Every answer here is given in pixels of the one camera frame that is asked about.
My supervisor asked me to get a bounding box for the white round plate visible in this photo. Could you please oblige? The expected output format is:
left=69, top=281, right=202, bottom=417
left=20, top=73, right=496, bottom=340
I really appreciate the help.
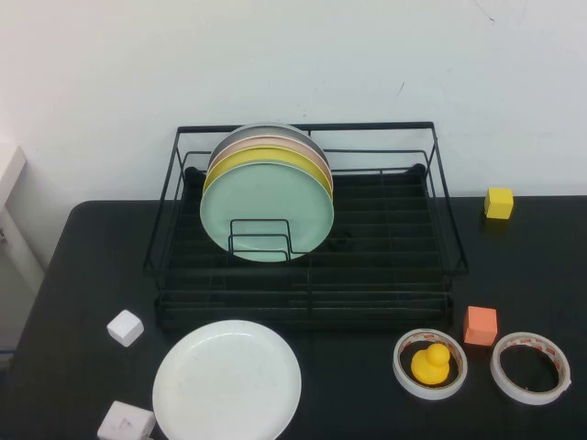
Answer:
left=151, top=319, right=303, bottom=440

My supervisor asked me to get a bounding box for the mint green plate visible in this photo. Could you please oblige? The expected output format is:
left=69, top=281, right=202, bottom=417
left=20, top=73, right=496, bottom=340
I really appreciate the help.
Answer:
left=199, top=160, right=335, bottom=263

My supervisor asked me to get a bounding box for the yellow plate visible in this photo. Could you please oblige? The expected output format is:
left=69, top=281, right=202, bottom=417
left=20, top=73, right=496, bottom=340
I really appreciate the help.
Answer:
left=203, top=145, right=334, bottom=199

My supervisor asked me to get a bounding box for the pink plate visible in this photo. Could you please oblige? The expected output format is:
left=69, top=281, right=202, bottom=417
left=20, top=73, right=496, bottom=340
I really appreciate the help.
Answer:
left=205, top=136, right=332, bottom=184

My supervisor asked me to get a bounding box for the grey plate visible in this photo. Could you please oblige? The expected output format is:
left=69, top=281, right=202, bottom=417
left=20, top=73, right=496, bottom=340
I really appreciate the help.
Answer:
left=208, top=122, right=329, bottom=171

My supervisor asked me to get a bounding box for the black plastic drip tray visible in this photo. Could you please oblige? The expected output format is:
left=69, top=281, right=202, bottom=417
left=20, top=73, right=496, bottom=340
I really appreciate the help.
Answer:
left=154, top=163, right=454, bottom=332

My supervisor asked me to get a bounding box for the white double-sided tape roll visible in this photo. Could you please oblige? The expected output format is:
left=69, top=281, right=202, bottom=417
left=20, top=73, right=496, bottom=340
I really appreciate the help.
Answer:
left=393, top=327, right=469, bottom=402
left=490, top=332, right=573, bottom=407

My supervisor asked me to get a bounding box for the yellow rubber duck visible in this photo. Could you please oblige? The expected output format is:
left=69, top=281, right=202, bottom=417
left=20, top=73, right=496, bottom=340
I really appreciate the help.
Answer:
left=410, top=343, right=451, bottom=385

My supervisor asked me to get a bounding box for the small white rounded cube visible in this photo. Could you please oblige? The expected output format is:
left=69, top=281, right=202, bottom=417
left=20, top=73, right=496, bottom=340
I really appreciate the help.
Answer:
left=105, top=309, right=145, bottom=348

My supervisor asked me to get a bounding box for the yellow cube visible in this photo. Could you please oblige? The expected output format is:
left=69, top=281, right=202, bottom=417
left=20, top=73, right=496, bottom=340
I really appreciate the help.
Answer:
left=483, top=186, right=515, bottom=220

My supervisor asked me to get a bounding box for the orange cube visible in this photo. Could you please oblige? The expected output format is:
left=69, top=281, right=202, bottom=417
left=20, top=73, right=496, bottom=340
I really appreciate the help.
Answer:
left=462, top=305, right=499, bottom=347

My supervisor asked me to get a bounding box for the large white block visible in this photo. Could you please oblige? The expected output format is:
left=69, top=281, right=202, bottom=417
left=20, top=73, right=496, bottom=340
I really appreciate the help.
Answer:
left=96, top=401, right=157, bottom=440

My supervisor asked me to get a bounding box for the white cabinet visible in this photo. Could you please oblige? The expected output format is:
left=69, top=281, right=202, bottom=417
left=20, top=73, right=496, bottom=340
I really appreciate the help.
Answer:
left=0, top=137, right=47, bottom=368

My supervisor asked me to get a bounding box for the black wire dish rack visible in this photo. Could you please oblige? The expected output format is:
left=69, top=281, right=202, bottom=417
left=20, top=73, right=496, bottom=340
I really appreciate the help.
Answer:
left=142, top=121, right=471, bottom=332

